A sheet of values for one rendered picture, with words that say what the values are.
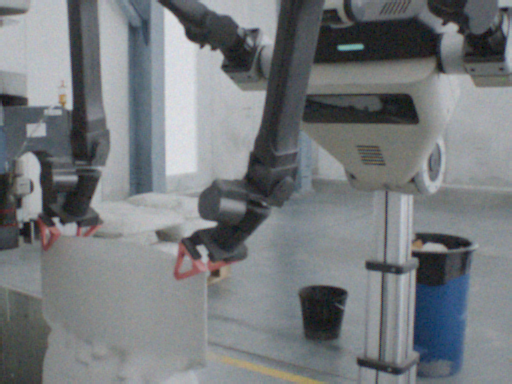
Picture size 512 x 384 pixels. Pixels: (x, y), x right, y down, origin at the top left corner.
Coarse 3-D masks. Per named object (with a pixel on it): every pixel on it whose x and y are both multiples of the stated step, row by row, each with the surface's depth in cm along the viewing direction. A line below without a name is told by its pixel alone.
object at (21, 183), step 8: (24, 160) 146; (16, 168) 144; (24, 168) 145; (8, 176) 146; (16, 176) 145; (24, 176) 146; (8, 184) 145; (16, 184) 143; (24, 184) 145; (8, 192) 146; (16, 192) 144; (24, 192) 145; (8, 200) 146
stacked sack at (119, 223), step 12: (108, 216) 428; (120, 216) 429; (132, 216) 430; (144, 216) 436; (156, 216) 439; (168, 216) 447; (180, 216) 456; (108, 228) 422; (120, 228) 416; (132, 228) 419; (144, 228) 428; (156, 228) 438
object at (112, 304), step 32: (64, 256) 141; (96, 256) 130; (128, 256) 126; (160, 256) 132; (64, 288) 142; (96, 288) 131; (128, 288) 127; (160, 288) 124; (192, 288) 122; (64, 320) 143; (96, 320) 131; (128, 320) 127; (160, 320) 125; (192, 320) 122; (64, 352) 138; (96, 352) 130; (128, 352) 128; (160, 352) 126; (192, 352) 123
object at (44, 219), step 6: (42, 216) 138; (48, 216) 139; (54, 216) 140; (42, 222) 137; (48, 222) 137; (54, 222) 138; (42, 228) 139; (48, 228) 136; (54, 228) 137; (42, 234) 140; (54, 234) 135; (60, 234) 137; (42, 240) 140; (48, 240) 138; (54, 240) 138; (42, 246) 141; (48, 246) 139
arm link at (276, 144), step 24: (288, 0) 93; (312, 0) 92; (288, 24) 95; (312, 24) 95; (288, 48) 96; (312, 48) 97; (288, 72) 98; (288, 96) 100; (264, 120) 104; (288, 120) 102; (264, 144) 106; (288, 144) 105; (264, 168) 108; (288, 168) 107
